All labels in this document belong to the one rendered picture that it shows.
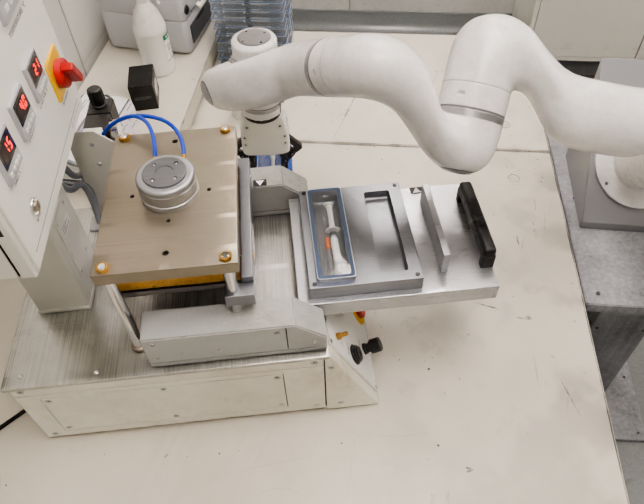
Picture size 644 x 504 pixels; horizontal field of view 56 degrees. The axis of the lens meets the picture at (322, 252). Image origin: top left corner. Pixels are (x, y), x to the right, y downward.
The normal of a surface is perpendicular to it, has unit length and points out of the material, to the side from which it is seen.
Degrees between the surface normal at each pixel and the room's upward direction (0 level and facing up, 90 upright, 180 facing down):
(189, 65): 0
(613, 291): 0
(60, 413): 90
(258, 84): 70
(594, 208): 46
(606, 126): 65
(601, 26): 90
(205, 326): 0
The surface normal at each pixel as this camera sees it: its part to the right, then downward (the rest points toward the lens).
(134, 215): -0.03, -0.65
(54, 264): 0.11, 0.76
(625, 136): -0.16, 0.60
